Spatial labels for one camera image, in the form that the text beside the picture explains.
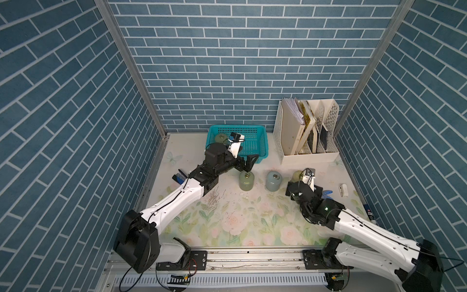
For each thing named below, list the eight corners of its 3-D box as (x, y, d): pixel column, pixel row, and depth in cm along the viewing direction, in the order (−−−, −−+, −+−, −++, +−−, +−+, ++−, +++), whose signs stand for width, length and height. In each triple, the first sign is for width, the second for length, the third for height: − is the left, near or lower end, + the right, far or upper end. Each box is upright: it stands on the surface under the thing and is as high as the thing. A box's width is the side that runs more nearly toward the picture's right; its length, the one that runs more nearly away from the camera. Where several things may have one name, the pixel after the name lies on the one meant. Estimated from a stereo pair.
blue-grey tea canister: (266, 191, 95) (268, 183, 89) (265, 179, 100) (267, 171, 94) (280, 191, 95) (283, 184, 89) (278, 179, 100) (281, 171, 94)
